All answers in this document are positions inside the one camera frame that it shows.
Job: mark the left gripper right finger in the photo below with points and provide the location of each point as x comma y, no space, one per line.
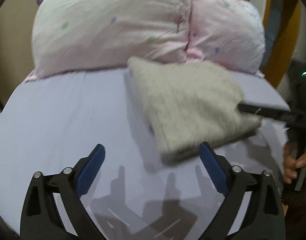
264,217

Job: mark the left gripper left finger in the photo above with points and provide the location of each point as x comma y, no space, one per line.
40,217

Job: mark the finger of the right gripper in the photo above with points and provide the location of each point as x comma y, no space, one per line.
276,114

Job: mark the beige cable-knit sweater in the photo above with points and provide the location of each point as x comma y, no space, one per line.
188,104

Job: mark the person's right hand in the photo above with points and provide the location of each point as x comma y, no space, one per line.
291,165

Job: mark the pink floral right pillow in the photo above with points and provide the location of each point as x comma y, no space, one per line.
227,32

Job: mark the pink floral pillow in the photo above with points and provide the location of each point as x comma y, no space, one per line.
227,32
70,35

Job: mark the pink floral left pillow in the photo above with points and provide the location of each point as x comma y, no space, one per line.
70,35

